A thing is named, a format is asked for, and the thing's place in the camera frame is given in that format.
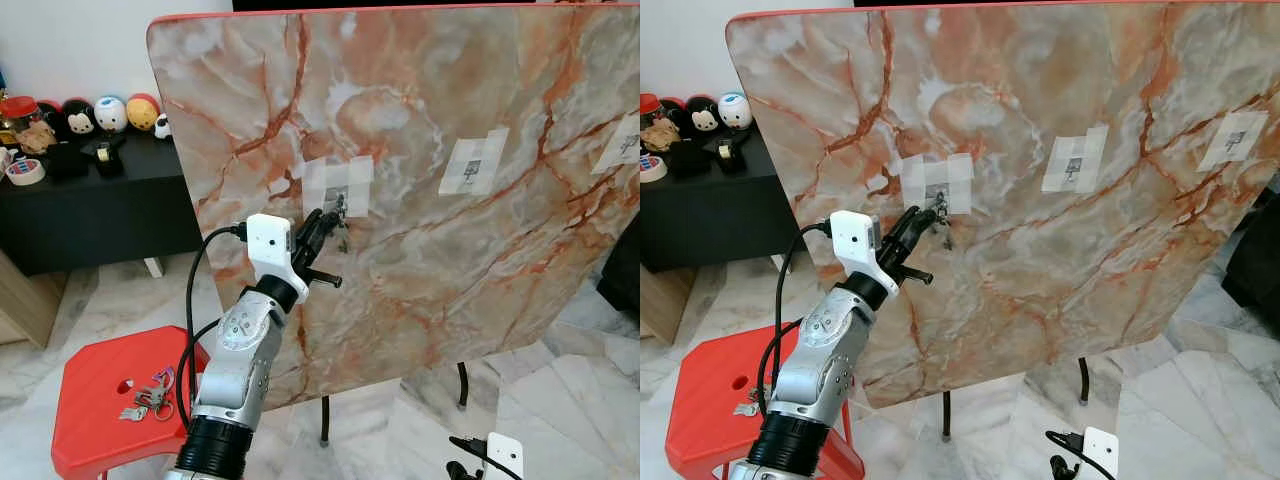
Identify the black red mouse plush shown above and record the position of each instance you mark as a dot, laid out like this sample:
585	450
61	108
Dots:
50	112
672	110

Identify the small white black plush toy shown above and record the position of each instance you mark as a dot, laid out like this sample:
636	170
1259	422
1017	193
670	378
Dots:
162	126

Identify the yellow round plush toy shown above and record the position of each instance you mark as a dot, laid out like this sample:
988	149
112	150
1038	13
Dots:
143	112

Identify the orange marble pattern table top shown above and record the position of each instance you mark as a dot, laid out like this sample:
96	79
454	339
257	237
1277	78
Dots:
450	280
1050	280

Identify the clear tape patch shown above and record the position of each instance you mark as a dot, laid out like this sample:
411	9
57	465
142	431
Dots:
1215	155
318	180
610	150
915	178
485	145
1085	145

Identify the white tape roll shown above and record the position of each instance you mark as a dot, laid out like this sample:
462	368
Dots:
25	172
650	168

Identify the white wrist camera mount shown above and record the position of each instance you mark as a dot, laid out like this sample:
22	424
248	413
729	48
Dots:
855	240
505	455
268	240
1100	450

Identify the small black box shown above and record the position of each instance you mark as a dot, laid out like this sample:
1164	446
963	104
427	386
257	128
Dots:
690	160
68	162

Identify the black sideboard with white legs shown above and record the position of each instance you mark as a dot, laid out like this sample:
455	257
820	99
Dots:
720	220
100	220

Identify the dark metal table leg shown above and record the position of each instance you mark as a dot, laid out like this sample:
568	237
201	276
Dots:
325	420
946	415
1084	380
462	385

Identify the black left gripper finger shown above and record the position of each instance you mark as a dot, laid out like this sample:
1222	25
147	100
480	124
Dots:
915	225
325	278
322	228
915	274

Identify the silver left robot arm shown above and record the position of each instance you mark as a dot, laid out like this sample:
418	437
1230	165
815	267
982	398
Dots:
235	370
825	370

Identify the white blue round plush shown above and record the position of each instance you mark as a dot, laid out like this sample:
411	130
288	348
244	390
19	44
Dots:
111	113
735	108

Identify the red plastic stool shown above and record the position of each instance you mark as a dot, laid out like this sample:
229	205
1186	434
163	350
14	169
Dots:
100	440
700	440

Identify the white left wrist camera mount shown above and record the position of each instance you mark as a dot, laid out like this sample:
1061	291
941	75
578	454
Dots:
268	240
855	240

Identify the black low cabinet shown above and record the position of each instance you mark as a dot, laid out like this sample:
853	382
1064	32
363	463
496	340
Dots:
1255	260

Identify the small metal hook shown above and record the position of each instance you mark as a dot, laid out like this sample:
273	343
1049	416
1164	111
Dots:
630	145
1240	138
1075	172
938	200
472	175
338	203

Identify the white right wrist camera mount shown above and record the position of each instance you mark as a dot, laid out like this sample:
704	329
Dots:
505	455
1100	450

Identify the pale wooden furniture block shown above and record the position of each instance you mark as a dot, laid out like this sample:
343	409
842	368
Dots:
25	300
660	300

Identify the black white mouse plush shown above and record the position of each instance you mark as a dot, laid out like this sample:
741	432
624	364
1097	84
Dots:
80	118
705	118

